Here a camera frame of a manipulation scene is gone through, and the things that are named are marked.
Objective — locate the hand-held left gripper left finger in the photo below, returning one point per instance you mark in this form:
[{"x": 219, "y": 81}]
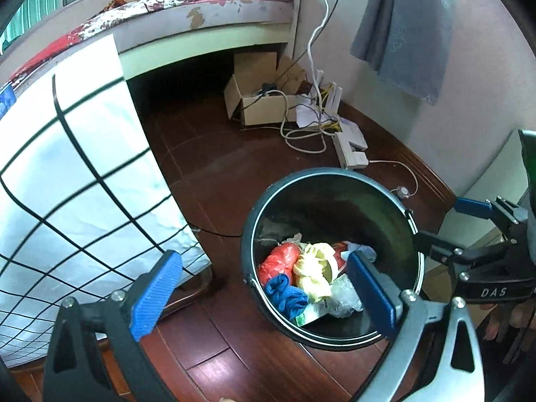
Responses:
[{"x": 155, "y": 289}]

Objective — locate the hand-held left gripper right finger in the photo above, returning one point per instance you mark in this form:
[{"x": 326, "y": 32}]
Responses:
[{"x": 370, "y": 297}]

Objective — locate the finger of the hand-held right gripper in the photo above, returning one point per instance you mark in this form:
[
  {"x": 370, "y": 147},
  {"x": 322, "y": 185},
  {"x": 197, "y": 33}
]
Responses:
[
  {"x": 473, "y": 207},
  {"x": 435, "y": 243}
]

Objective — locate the clear plastic bag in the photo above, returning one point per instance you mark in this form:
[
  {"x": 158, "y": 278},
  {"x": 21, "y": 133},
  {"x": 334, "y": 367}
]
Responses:
[{"x": 345, "y": 297}]

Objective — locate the red paper cup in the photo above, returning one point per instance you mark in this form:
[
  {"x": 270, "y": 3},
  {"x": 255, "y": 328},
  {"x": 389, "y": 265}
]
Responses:
[{"x": 340, "y": 259}]

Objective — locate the cream cloth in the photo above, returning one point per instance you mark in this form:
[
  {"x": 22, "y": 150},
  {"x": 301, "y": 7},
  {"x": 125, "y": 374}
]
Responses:
[{"x": 312, "y": 287}]

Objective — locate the green carton box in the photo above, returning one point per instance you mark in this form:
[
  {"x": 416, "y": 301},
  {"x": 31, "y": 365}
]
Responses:
[{"x": 312, "y": 316}]

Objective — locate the blue cloth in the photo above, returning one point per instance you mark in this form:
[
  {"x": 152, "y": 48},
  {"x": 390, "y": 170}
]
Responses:
[{"x": 287, "y": 295}]

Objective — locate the black trash bin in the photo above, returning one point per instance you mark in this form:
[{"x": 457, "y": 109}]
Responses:
[{"x": 335, "y": 209}]

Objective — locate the red plastic bag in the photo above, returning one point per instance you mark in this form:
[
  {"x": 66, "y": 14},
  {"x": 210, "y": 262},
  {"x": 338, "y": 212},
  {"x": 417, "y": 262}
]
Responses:
[{"x": 278, "y": 264}]

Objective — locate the person's right hand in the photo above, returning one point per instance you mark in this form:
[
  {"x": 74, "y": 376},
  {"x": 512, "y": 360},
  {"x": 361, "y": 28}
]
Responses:
[{"x": 517, "y": 316}]

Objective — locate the white power strip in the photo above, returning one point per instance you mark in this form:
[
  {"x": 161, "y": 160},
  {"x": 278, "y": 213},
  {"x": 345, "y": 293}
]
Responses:
[{"x": 349, "y": 150}]

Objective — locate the checked white tablecloth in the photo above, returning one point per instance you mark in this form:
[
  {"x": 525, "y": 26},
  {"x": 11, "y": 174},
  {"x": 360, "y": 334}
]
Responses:
[{"x": 83, "y": 176}]

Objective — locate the white router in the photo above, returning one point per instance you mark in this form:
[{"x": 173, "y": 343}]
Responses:
[{"x": 331, "y": 96}]

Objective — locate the white paper sheets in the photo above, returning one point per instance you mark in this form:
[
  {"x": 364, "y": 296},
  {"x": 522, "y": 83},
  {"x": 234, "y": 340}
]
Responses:
[{"x": 307, "y": 115}]

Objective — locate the grey hanging cloth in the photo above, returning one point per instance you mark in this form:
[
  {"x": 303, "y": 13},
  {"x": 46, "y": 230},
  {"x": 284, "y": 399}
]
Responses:
[{"x": 402, "y": 29}]

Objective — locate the cardboard box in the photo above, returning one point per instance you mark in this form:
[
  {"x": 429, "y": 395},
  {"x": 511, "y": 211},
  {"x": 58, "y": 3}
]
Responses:
[{"x": 259, "y": 109}]

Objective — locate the bed with floral sheet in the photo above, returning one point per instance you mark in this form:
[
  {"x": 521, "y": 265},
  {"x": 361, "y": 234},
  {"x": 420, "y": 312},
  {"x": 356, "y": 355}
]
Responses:
[{"x": 209, "y": 12}]

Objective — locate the window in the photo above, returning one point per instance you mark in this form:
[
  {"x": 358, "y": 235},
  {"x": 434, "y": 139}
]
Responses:
[{"x": 37, "y": 4}]

